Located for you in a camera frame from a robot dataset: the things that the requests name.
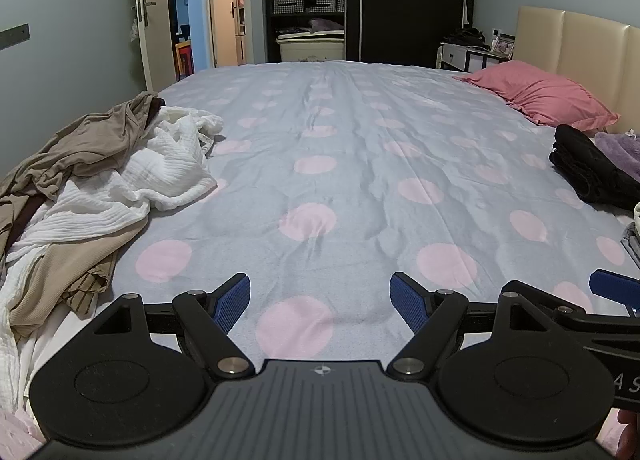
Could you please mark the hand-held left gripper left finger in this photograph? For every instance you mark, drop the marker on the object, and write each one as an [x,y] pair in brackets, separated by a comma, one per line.
[232,305]

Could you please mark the person's right hand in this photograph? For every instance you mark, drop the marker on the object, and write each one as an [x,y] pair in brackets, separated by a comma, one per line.
[631,435]

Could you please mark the pink fuzzy towel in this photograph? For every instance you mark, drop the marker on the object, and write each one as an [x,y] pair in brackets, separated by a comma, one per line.
[20,432]

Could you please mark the beige padded headboard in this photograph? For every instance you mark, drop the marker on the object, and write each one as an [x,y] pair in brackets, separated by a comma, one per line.
[590,45]

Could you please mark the polka dot bedspread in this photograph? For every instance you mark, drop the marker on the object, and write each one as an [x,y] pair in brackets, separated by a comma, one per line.
[350,140]

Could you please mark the pink pillow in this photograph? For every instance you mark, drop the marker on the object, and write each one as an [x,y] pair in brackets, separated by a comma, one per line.
[545,92]

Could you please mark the purple fluffy garment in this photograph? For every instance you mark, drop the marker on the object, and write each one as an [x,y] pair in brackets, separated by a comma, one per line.
[622,147]

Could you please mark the checkered storage basket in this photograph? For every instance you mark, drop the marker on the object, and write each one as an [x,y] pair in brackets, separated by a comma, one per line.
[330,2]
[288,4]

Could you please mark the red chair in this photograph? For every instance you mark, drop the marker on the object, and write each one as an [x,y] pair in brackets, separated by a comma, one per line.
[184,60]

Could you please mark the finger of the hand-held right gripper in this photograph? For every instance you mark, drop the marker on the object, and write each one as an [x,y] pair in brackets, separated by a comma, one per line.
[612,285]

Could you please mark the dark red cloth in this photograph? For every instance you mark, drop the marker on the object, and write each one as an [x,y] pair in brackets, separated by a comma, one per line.
[27,215]

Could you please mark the black folded clothes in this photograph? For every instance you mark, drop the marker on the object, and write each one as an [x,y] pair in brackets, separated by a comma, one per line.
[590,170]

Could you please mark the beige hallway door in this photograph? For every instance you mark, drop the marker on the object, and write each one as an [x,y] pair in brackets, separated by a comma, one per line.
[222,5]

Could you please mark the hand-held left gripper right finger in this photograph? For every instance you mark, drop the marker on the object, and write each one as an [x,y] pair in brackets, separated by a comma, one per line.
[407,300]

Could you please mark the white bedroom door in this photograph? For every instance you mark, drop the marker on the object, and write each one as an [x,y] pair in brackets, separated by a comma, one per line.
[155,40]

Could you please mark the white crinkled garment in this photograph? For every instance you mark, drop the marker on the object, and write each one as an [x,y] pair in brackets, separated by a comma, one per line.
[150,165]

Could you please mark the black wardrobe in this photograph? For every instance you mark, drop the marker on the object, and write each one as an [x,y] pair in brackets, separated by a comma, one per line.
[400,0]

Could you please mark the purple cloth on shelf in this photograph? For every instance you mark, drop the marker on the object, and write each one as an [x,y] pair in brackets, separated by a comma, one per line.
[325,25]

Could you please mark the white storage box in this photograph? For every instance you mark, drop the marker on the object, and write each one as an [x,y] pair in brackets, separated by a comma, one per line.
[310,49]

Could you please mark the white nightstand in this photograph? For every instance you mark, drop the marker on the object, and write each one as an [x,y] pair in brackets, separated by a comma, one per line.
[470,57]

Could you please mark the photo frame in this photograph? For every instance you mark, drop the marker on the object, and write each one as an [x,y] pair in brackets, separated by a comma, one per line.
[502,46]

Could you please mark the taupe long-sleeve shirt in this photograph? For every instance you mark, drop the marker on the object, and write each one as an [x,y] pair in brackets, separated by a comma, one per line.
[85,140]

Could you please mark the grey cloth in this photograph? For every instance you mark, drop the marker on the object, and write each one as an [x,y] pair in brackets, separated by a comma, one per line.
[632,245]

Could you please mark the beige ribbed garment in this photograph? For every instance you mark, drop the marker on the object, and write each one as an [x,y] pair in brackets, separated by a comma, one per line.
[55,280]

